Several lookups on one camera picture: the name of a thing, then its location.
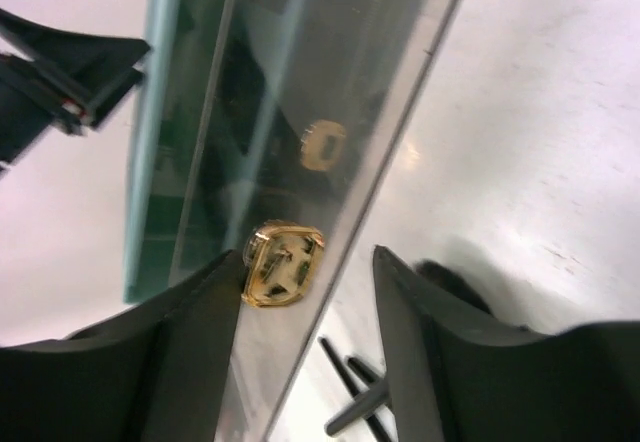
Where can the clear acrylic box door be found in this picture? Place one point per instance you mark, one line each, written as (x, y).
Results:
(307, 105)

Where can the teal makeup organizer box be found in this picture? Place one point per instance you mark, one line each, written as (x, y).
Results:
(165, 137)

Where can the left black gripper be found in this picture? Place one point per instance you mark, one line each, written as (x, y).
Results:
(68, 80)

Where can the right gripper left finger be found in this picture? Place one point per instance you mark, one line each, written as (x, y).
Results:
(156, 372)

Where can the thin black makeup brush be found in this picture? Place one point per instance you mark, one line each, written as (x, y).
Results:
(368, 390)

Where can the black kabuki brush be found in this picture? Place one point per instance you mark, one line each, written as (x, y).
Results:
(451, 282)

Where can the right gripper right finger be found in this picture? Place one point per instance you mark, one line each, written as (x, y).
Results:
(456, 373)

